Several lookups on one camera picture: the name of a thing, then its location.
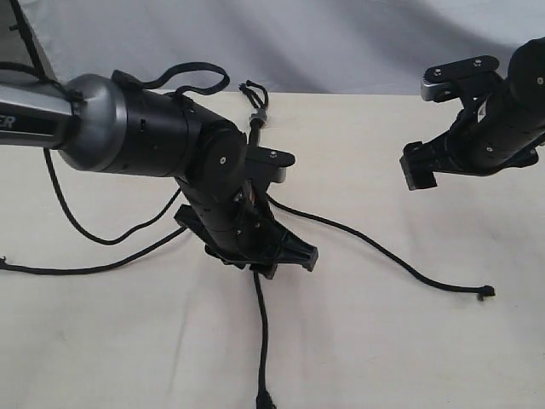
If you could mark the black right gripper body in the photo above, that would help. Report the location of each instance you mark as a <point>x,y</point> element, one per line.
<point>504,133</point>

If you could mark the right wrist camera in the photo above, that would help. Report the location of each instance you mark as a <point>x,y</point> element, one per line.
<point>462,79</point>

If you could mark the black plastic cable clamp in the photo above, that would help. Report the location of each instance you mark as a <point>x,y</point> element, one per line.
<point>258,118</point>

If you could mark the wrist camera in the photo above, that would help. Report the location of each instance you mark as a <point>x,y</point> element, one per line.
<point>265,165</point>
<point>462,79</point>

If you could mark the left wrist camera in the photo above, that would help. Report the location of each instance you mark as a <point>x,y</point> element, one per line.
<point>265,165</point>

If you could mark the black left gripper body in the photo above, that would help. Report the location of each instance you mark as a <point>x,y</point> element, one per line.
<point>230,215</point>

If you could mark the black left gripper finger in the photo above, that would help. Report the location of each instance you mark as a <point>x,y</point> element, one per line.
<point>292,250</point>
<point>266,269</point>

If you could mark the black metal stand pole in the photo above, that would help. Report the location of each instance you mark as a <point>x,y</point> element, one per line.
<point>28,37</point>

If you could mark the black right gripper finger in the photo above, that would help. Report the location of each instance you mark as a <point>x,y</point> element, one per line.
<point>420,179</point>
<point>411,164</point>

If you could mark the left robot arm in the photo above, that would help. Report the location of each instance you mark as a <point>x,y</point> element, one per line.
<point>105,126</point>

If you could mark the grey backdrop cloth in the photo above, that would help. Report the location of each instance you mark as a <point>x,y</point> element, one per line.
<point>343,47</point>

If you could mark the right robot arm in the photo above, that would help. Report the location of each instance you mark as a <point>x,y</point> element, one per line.
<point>525,69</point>

